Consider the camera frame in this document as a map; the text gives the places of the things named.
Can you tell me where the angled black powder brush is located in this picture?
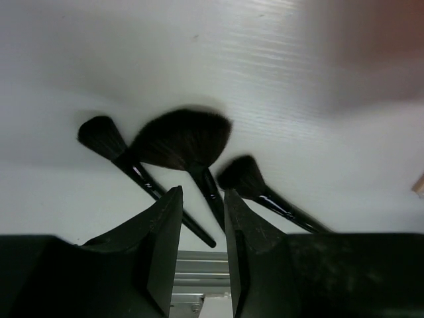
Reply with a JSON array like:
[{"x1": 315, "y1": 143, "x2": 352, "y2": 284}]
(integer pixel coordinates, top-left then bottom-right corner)
[{"x1": 217, "y1": 155, "x2": 331, "y2": 233}]

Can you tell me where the orange drawer box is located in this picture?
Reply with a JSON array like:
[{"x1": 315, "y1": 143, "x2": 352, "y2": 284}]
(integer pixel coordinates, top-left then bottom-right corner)
[{"x1": 301, "y1": 1, "x2": 423, "y2": 113}]

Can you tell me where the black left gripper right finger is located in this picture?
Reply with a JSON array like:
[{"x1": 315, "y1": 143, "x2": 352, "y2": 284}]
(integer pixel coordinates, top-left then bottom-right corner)
[{"x1": 224, "y1": 189, "x2": 423, "y2": 317}]

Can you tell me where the small black powder brush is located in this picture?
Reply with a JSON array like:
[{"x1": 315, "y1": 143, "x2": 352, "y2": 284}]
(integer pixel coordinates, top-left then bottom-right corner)
[{"x1": 77, "y1": 115, "x2": 217, "y2": 248}]

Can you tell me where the black fan brush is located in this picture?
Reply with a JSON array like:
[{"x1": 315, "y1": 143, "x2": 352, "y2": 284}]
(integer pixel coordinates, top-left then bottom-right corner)
[{"x1": 130, "y1": 109, "x2": 232, "y2": 231}]

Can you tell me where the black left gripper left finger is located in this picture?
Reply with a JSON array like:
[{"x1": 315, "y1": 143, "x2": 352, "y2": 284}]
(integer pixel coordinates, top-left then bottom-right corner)
[{"x1": 1, "y1": 186, "x2": 183, "y2": 317}]

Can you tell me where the aluminium frame rail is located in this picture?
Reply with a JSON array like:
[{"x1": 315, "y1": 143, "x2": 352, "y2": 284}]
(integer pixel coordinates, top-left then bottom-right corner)
[{"x1": 169, "y1": 250, "x2": 231, "y2": 317}]

